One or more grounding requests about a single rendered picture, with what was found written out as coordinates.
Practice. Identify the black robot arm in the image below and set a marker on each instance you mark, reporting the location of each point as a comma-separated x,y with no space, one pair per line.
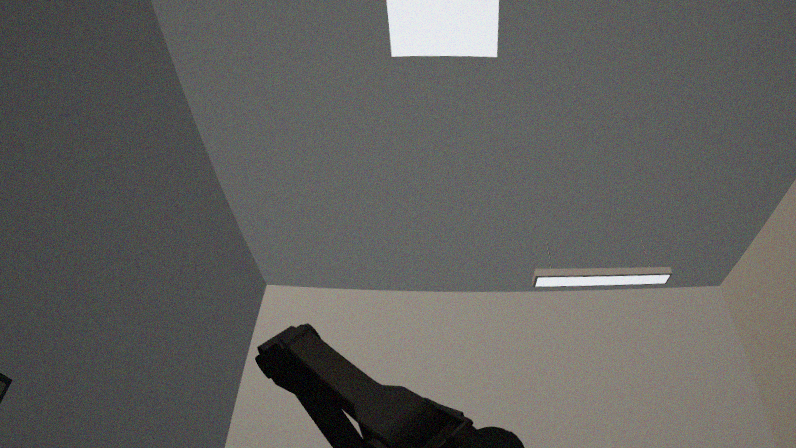
388,416

